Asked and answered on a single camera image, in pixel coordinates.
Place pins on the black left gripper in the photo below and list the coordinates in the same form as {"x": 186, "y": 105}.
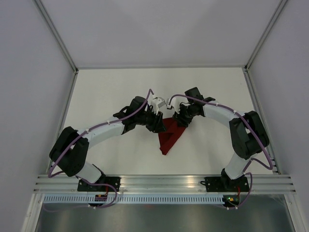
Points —
{"x": 157, "y": 125}

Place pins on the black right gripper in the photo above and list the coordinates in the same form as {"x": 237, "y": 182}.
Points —
{"x": 178, "y": 118}

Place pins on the dark red cloth napkin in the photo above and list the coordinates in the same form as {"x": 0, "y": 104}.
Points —
{"x": 168, "y": 138}

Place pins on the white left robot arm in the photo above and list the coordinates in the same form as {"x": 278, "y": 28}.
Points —
{"x": 70, "y": 149}

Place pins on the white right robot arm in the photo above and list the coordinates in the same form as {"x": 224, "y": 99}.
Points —
{"x": 247, "y": 132}

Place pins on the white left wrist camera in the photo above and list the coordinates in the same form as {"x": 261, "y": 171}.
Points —
{"x": 156, "y": 103}

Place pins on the aluminium right frame post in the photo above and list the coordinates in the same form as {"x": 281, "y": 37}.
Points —
{"x": 268, "y": 29}

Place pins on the aluminium frame post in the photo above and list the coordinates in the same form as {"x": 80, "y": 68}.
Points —
{"x": 49, "y": 23}
{"x": 268, "y": 29}

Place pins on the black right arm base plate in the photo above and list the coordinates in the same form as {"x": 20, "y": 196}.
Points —
{"x": 219, "y": 184}

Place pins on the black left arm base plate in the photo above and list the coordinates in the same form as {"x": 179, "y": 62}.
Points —
{"x": 104, "y": 184}

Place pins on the aluminium front rail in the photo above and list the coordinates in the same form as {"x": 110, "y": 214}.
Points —
{"x": 169, "y": 184}

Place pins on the white slotted cable duct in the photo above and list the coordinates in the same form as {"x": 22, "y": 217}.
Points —
{"x": 135, "y": 198}

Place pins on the aluminium left frame post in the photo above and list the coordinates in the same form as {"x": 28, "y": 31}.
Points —
{"x": 49, "y": 23}

